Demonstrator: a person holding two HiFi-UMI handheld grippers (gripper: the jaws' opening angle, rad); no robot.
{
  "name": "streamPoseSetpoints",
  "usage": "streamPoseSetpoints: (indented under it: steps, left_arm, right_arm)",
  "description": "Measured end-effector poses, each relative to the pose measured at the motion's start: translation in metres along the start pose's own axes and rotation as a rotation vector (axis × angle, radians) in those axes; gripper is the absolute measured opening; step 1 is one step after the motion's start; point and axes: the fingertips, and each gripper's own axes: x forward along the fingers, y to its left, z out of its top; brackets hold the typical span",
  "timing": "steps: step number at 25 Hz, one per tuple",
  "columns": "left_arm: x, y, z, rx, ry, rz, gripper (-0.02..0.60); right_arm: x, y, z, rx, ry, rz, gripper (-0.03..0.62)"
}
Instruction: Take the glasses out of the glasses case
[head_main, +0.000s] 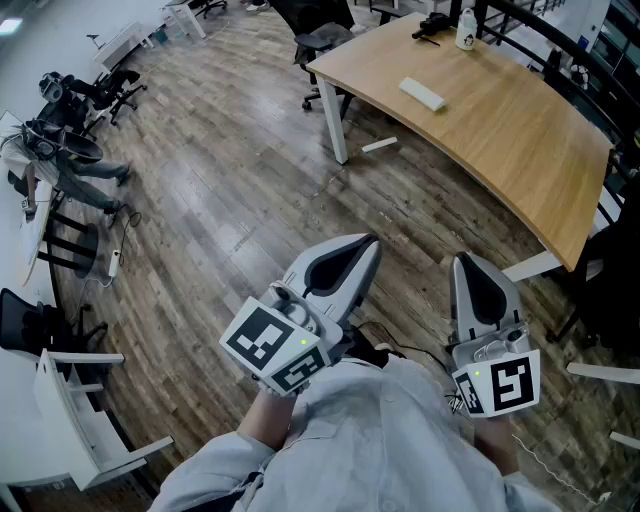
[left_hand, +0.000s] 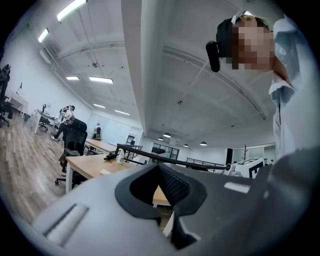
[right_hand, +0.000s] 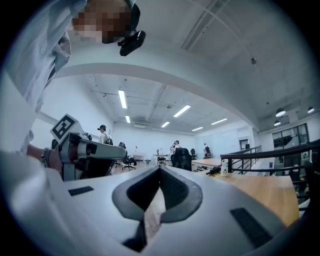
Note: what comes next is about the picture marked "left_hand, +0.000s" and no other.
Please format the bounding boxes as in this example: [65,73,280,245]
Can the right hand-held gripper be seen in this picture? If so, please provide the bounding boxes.
[222,157,266,179]

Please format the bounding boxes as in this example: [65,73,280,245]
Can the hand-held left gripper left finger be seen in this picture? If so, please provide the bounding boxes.
[31,162,180,256]

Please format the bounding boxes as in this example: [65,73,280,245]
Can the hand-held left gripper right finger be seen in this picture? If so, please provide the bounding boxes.
[158,163,272,256]

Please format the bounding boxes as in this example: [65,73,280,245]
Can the wooden coat rack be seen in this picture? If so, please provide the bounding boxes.
[240,144,250,163]

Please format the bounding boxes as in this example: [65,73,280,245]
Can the thin black balustrade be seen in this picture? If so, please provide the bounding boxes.
[186,157,227,171]

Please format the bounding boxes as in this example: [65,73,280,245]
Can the black clamp tool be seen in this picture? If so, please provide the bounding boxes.
[103,153,119,164]

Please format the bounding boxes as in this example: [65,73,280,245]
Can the white penguin print bottle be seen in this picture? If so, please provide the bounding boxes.
[115,148,125,165]

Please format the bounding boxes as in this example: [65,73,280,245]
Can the wooden table white legs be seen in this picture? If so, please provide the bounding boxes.
[84,138,118,156]

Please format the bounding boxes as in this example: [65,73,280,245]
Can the black metal railing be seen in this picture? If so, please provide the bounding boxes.
[115,143,227,173]

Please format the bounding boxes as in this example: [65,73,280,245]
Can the person's light shirt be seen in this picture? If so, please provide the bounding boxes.
[268,14,320,161]

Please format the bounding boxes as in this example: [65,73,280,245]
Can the black mesh office chair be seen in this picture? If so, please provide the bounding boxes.
[54,118,89,190]

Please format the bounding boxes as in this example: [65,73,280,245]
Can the black framed window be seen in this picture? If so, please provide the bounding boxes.
[151,142,180,161]

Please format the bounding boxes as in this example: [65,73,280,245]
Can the person's head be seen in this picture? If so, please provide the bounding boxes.
[231,13,277,73]

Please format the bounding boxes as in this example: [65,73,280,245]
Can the ceiling light panels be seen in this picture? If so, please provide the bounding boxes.
[37,0,131,116]

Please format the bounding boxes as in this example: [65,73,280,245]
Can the white desk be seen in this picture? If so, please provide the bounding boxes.
[9,91,30,118]

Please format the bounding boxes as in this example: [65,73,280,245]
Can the white ceiling air conditioner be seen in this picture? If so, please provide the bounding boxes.
[39,46,53,65]

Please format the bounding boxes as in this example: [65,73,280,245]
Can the black head-worn camera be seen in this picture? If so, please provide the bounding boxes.
[205,16,236,73]

